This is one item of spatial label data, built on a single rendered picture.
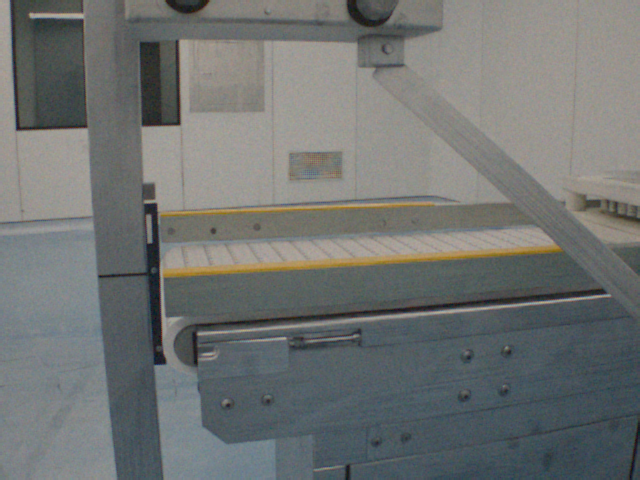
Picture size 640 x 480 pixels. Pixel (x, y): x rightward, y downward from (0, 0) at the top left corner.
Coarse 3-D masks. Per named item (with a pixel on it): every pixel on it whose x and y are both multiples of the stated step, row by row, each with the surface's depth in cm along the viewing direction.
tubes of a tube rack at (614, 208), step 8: (608, 176) 78; (616, 176) 77; (624, 176) 75; (632, 176) 74; (608, 200) 79; (600, 208) 80; (608, 208) 79; (616, 208) 78; (624, 208) 76; (632, 208) 74; (624, 216) 76; (632, 216) 74
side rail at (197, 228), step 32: (192, 224) 72; (224, 224) 73; (256, 224) 73; (288, 224) 74; (320, 224) 75; (352, 224) 76; (416, 224) 79; (448, 224) 80; (480, 224) 81; (512, 224) 82
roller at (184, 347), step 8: (184, 328) 48; (192, 328) 47; (176, 336) 48; (184, 336) 47; (192, 336) 47; (176, 344) 47; (184, 344) 47; (192, 344) 47; (176, 352) 47; (184, 352) 47; (192, 352) 48; (184, 360) 48; (192, 360) 48
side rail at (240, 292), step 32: (512, 256) 52; (544, 256) 53; (192, 288) 46; (224, 288) 46; (256, 288) 47; (288, 288) 47; (320, 288) 48; (352, 288) 49; (384, 288) 49; (416, 288) 50; (448, 288) 51; (480, 288) 52; (512, 288) 52
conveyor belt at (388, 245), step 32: (192, 256) 67; (224, 256) 67; (256, 256) 67; (288, 256) 67; (320, 256) 67; (352, 256) 67; (544, 288) 55; (576, 288) 56; (192, 320) 48; (224, 320) 48
